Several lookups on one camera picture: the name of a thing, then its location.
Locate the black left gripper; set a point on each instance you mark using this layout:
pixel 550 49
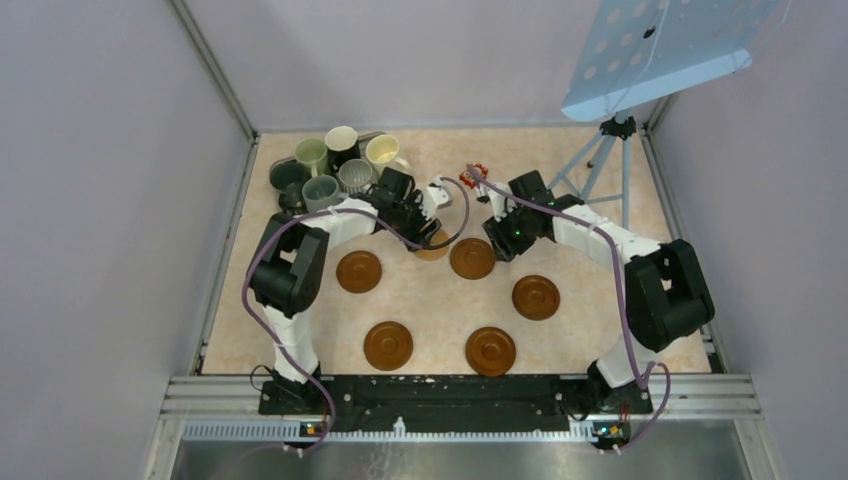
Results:
pixel 414 235

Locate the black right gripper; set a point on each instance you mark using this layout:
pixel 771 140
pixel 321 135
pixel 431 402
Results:
pixel 503 246

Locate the brown wooden coaster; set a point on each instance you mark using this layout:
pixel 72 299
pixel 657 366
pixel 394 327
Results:
pixel 535 297
pixel 490 351
pixel 359 272
pixel 388 346
pixel 472 258

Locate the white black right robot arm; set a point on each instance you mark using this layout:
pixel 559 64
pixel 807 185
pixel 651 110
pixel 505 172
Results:
pixel 661 292

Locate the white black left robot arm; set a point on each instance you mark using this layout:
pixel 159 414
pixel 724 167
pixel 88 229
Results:
pixel 286 272

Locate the grey ribbed mug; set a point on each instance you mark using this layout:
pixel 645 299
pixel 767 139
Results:
pixel 356 176

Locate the cream yellow mug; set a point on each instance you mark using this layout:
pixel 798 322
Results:
pixel 383 151

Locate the red owl wooden toy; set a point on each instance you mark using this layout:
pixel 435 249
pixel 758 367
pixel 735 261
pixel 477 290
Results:
pixel 472 173

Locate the metal tray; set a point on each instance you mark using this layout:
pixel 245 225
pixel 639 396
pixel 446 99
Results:
pixel 342 165

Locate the grey blue mug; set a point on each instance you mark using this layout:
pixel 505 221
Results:
pixel 322 192

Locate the black mug white inside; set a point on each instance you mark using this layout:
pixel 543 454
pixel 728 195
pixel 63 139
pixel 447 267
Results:
pixel 342 143

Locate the light green mug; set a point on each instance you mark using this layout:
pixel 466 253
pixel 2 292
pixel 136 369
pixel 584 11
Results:
pixel 312 154

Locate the dark green mug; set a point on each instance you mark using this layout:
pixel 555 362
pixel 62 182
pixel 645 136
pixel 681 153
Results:
pixel 288 178

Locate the light blue tripod stand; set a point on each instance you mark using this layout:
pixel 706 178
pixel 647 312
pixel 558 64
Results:
pixel 618 129

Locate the light blue perforated board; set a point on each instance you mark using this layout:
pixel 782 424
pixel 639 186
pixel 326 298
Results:
pixel 640 51

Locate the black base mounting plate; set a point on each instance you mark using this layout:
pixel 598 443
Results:
pixel 452 403

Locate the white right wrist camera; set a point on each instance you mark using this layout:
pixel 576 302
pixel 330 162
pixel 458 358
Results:
pixel 497 202

